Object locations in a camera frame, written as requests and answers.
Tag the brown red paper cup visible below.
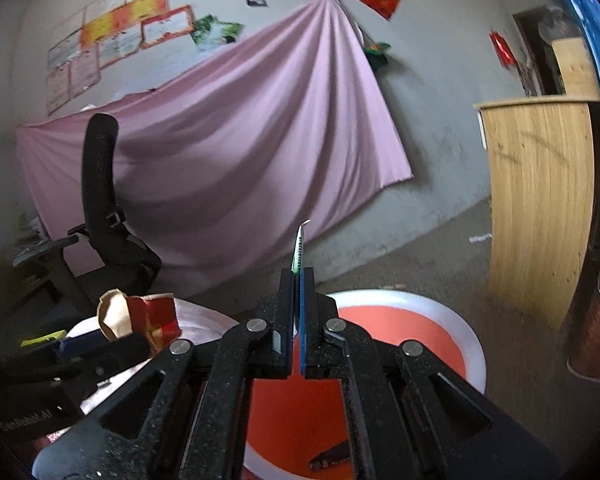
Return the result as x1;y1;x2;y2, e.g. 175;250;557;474
96;289;182;354

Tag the yellow book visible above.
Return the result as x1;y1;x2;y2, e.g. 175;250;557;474
20;330;68;348

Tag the floral tablecloth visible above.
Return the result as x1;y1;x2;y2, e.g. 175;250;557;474
44;296;242;446

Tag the black office chair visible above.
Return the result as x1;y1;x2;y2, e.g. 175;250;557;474
12;113;162;318

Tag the pink hanging cloth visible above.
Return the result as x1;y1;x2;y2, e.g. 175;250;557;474
14;0;414;297

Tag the green hanging ornament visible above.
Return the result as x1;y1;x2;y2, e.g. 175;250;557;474
363;41;391;73

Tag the green photo poster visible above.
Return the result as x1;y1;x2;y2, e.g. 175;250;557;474
190;14;244;52

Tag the wooden cabinet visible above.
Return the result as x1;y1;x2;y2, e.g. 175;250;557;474
476;37;600;328

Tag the red hanging ornament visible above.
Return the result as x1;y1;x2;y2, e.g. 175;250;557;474
489;30;517;68

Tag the wall certificates cluster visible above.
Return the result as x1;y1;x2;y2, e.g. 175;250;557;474
46;0;201;114

